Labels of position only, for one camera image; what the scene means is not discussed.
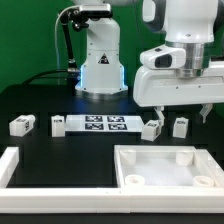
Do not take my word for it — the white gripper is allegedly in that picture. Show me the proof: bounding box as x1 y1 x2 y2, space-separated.
133 61 224 126

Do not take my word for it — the white square tabletop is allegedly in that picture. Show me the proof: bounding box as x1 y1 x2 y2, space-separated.
114 145 224 189

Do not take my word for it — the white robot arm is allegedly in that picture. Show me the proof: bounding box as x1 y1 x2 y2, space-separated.
130 0 224 114

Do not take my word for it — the white plate with markers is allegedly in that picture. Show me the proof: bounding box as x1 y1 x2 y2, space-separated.
65 115 144 133

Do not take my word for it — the white U-shaped fence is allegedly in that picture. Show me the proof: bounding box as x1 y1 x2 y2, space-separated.
0 147 224 213

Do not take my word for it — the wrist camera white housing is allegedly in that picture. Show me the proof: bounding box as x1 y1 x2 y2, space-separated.
140 45 186 70

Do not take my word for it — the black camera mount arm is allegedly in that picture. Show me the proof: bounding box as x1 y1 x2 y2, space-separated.
59 3 113 73

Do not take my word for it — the grey cable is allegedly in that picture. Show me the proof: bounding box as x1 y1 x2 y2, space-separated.
54 5 80 84

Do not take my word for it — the black cable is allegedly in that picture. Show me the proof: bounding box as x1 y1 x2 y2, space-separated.
21 69 81 86

